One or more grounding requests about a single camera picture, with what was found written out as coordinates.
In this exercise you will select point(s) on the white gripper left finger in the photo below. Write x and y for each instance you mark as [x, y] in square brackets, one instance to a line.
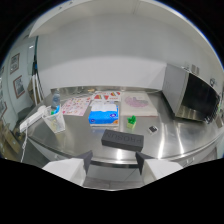
[68, 166]

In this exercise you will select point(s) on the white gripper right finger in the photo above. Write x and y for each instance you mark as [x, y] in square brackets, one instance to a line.
[156, 166]

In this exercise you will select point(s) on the black glasses case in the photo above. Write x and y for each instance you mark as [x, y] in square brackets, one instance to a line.
[122, 139]

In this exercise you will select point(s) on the small black square object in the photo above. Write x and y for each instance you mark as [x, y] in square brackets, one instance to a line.
[153, 129]

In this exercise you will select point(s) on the clear plastic cup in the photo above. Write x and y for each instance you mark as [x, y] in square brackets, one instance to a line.
[55, 122]

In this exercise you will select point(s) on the white power strip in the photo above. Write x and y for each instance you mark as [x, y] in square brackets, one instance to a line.
[31, 119]

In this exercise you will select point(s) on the pink sticker sheet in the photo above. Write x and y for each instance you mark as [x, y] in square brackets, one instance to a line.
[75, 105]

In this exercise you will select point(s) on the blue tissue pack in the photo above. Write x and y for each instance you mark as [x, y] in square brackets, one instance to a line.
[104, 115]

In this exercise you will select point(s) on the pink circle patterned sheet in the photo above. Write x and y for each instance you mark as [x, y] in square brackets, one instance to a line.
[137, 104]

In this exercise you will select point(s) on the clear plastic water bottle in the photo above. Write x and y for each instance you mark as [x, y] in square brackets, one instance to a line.
[55, 99]

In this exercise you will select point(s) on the red patterned sheet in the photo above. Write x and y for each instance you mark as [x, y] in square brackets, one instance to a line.
[106, 96]

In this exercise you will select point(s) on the silver microwave oven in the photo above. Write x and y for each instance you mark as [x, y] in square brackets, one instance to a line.
[191, 94]

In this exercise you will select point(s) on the framed wall picture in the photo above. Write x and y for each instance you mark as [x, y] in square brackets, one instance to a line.
[14, 63]
[18, 86]

